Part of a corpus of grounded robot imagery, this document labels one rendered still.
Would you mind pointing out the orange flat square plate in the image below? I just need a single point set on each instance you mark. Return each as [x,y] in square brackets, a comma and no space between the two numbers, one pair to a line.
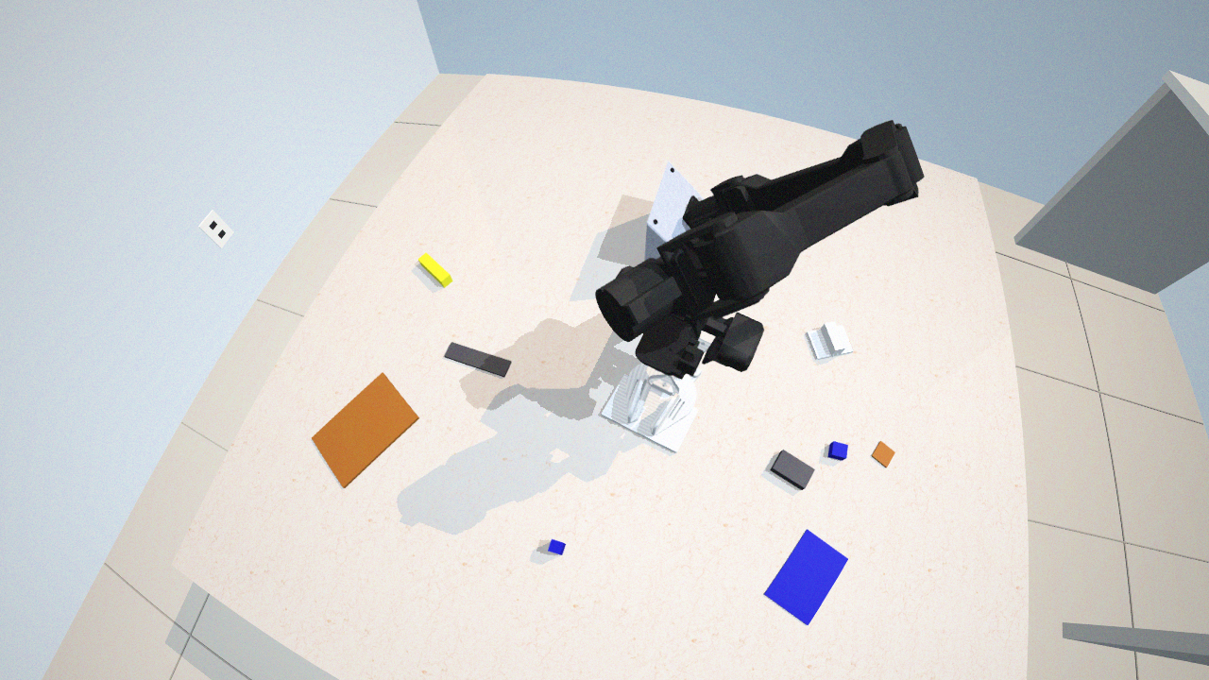
[883,454]

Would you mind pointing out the orange flat rectangular plate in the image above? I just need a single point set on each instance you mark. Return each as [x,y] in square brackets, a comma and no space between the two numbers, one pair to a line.
[364,429]

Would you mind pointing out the yellow rectangular block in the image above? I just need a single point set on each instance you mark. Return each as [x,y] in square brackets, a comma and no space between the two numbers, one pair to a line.
[435,270]

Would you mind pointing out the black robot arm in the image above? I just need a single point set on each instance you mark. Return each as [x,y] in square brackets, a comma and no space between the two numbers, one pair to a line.
[746,238]

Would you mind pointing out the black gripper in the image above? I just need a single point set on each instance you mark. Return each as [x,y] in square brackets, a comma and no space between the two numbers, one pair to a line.
[736,340]

